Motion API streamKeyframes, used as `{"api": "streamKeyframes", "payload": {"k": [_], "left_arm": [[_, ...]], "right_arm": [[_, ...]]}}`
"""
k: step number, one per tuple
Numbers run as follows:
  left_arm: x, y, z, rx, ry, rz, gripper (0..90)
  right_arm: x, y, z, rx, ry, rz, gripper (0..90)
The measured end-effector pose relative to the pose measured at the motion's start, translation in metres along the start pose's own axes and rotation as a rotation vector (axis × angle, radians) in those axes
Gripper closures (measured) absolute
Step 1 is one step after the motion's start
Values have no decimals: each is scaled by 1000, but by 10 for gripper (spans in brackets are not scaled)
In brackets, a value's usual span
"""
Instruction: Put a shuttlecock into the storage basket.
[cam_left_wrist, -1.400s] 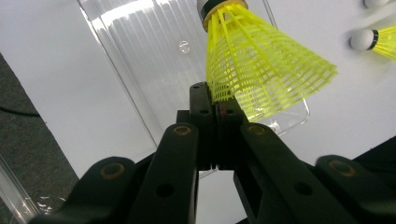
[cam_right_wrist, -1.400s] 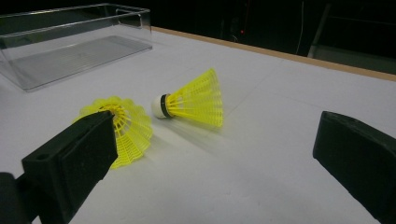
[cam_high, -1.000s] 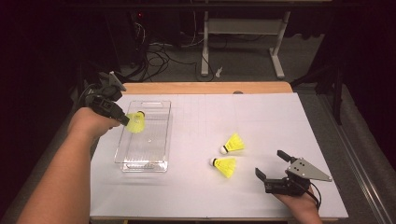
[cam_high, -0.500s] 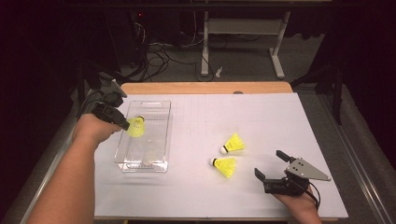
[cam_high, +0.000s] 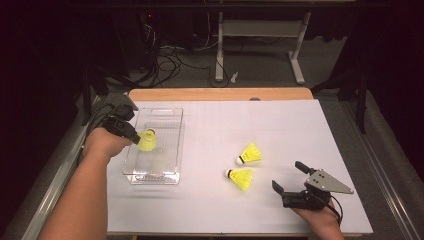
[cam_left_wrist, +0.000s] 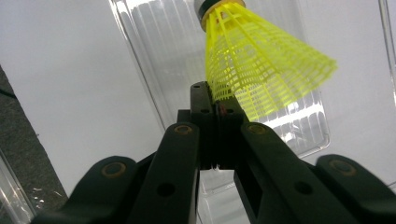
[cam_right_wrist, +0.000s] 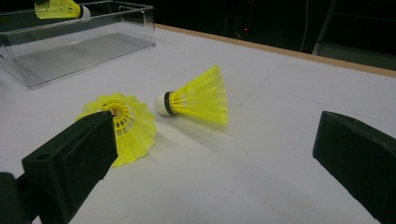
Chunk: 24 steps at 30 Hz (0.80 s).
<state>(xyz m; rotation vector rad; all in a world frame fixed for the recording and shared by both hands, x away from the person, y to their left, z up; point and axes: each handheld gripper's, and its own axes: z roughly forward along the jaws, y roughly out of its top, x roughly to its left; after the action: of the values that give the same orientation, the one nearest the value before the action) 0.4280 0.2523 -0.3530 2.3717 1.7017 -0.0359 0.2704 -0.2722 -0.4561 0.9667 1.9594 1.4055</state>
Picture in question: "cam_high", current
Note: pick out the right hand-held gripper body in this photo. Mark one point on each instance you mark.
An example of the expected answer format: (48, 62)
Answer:
(323, 181)

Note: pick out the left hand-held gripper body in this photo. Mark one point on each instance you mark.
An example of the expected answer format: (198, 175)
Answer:
(121, 113)

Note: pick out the yellow shuttlecock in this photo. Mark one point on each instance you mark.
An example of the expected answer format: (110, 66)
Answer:
(241, 178)
(251, 154)
(147, 141)

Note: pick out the clear plastic tray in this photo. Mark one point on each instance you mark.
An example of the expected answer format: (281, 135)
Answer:
(163, 160)

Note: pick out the person's left hand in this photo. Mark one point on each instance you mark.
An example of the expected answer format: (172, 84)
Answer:
(103, 143)

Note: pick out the person's right hand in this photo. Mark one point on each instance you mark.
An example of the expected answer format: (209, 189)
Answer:
(318, 223)

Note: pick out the black metal stand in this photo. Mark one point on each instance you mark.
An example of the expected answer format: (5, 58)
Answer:
(86, 100)
(361, 106)

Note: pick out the white grid mat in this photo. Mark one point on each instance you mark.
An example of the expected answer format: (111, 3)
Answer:
(283, 133)

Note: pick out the black computer tower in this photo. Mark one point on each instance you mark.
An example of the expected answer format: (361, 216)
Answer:
(140, 40)

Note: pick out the wooden table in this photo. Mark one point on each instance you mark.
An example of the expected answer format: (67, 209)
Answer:
(200, 94)

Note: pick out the grey table grommet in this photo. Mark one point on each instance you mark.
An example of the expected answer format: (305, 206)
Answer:
(255, 99)

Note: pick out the small white floor object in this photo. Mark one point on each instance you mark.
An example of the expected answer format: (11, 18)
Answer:
(234, 77)

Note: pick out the metal floor rail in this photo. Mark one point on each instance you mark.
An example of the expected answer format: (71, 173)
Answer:
(383, 173)
(50, 193)

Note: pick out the white metal desk frame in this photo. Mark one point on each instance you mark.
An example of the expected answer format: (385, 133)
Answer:
(256, 28)

